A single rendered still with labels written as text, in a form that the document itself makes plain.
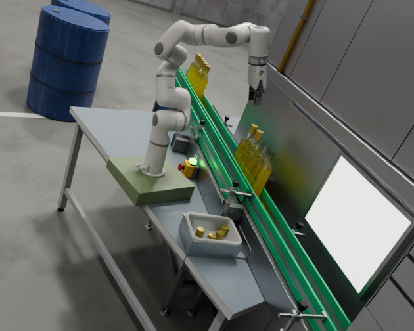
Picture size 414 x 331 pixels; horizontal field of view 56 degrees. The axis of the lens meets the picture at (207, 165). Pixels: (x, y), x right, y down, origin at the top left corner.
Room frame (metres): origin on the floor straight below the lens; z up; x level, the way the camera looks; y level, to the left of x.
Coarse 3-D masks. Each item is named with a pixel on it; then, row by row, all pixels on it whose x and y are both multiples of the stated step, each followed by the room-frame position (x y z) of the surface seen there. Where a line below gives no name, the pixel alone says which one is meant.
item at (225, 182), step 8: (176, 80) 2.75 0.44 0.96; (192, 112) 2.26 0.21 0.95; (192, 120) 2.22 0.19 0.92; (200, 136) 2.03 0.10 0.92; (200, 144) 1.98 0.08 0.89; (208, 144) 1.89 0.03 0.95; (208, 152) 1.87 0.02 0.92; (216, 152) 1.80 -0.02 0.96; (208, 160) 1.83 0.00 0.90; (216, 160) 1.75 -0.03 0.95; (216, 168) 1.73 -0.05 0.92; (224, 168) 1.66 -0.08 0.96; (216, 176) 1.69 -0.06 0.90; (224, 176) 1.62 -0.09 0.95; (224, 184) 1.60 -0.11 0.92; (232, 184) 1.54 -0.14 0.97; (224, 192) 1.57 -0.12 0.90
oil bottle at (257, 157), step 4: (256, 156) 1.67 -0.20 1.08; (260, 156) 1.66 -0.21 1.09; (252, 160) 1.68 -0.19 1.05; (256, 160) 1.65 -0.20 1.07; (260, 160) 1.64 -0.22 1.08; (252, 164) 1.67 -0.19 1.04; (256, 164) 1.64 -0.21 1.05; (248, 168) 1.68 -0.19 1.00; (252, 168) 1.65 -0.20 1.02; (248, 172) 1.67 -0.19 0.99; (252, 172) 1.64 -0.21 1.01; (248, 176) 1.65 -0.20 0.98; (248, 180) 1.64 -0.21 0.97
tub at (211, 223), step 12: (192, 216) 1.39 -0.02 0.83; (204, 216) 1.41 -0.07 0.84; (216, 216) 1.44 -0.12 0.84; (192, 228) 1.29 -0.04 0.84; (204, 228) 1.42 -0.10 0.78; (216, 228) 1.44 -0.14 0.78; (204, 240) 1.25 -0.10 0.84; (216, 240) 1.27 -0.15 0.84; (228, 240) 1.40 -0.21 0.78; (240, 240) 1.34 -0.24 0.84
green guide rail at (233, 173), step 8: (176, 72) 3.09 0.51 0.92; (184, 80) 2.83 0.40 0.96; (184, 88) 2.79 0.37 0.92; (192, 96) 2.57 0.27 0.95; (192, 104) 2.52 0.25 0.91; (200, 112) 2.34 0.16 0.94; (208, 120) 2.20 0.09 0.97; (208, 128) 2.15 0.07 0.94; (208, 136) 2.11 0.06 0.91; (216, 136) 2.02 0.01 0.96; (216, 144) 1.99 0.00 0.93; (224, 152) 1.87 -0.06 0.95; (224, 160) 1.85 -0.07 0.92; (232, 160) 1.78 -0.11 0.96; (232, 168) 1.74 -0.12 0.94; (232, 176) 1.72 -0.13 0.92; (240, 176) 1.65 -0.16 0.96; (240, 184) 1.62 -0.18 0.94; (240, 200) 1.57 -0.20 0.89
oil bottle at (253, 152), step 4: (252, 148) 1.73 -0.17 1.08; (252, 152) 1.71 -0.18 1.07; (256, 152) 1.70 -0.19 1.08; (260, 152) 1.71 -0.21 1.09; (248, 156) 1.72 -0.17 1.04; (252, 156) 1.70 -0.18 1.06; (248, 160) 1.71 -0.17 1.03; (244, 164) 1.73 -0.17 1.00; (248, 164) 1.70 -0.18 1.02; (244, 168) 1.71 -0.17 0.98; (244, 172) 1.70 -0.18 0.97
